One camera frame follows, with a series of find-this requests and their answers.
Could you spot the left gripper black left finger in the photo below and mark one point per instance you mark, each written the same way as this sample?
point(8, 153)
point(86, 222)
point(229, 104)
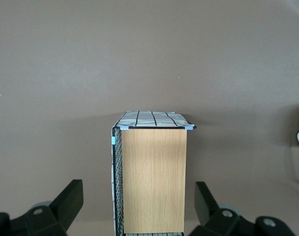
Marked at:
point(63, 206)

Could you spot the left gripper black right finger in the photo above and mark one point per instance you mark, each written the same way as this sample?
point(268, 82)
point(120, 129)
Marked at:
point(208, 211)

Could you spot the light wooden shelf insert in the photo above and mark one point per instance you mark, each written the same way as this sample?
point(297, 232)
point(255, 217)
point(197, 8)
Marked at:
point(154, 182)

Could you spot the light blue basket clip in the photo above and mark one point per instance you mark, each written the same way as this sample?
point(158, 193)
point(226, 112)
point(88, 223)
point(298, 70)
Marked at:
point(188, 128)
point(125, 128)
point(113, 140)

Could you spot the white grid-pattern cloth liner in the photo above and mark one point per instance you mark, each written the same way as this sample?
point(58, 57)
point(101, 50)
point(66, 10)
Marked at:
point(149, 120)

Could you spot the brown table cover mat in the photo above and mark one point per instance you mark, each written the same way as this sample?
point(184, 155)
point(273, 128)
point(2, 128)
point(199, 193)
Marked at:
point(149, 49)

